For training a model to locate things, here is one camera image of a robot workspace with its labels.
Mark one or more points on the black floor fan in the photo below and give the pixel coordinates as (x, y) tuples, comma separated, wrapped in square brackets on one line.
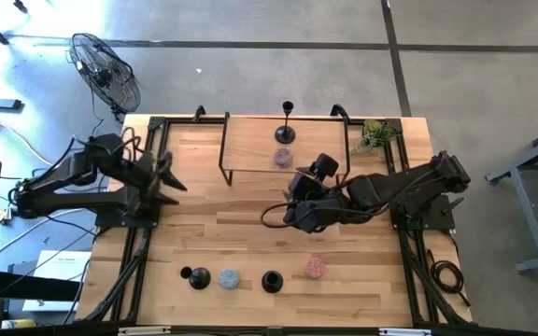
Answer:
[(105, 74)]

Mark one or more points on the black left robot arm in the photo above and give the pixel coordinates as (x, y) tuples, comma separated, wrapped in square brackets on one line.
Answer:
[(63, 203)]

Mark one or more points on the purple patterned candle tin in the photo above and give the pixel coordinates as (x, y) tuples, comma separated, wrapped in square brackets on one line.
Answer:
[(283, 157)]

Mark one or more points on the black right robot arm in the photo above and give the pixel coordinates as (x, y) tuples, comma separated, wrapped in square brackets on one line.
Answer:
[(390, 186)]

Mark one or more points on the black aluminium table frame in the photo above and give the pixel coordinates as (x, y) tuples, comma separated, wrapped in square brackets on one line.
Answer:
[(133, 280)]

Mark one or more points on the black candlestick holder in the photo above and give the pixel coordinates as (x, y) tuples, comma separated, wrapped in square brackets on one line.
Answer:
[(285, 135), (200, 278), (272, 282)]

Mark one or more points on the green artificial plant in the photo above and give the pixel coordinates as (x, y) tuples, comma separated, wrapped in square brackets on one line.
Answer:
[(375, 133)]

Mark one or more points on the yellow object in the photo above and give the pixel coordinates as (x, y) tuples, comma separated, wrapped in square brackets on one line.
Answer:
[(17, 323)]

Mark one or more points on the blue patterned candle tin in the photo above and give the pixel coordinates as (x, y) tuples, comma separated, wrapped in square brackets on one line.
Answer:
[(228, 278)]

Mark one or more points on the white paper sheet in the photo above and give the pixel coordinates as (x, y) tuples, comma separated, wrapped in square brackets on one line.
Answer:
[(63, 266)]

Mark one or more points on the wooden shelf with black frame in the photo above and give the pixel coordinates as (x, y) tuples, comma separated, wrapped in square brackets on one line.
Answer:
[(250, 144)]

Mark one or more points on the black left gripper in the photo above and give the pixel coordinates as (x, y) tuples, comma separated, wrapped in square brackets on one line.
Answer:
[(145, 186)]

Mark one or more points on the pink patterned candle tin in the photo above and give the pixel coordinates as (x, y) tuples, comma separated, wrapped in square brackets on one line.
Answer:
[(315, 268)]

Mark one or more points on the white aluminium bracket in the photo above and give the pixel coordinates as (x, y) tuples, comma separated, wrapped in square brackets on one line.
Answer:
[(404, 332), (144, 331)]

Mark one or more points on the grey metal table stand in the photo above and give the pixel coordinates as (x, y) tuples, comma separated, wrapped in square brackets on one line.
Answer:
[(526, 214)]

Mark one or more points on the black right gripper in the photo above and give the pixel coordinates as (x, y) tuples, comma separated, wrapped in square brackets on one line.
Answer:
[(313, 210)]

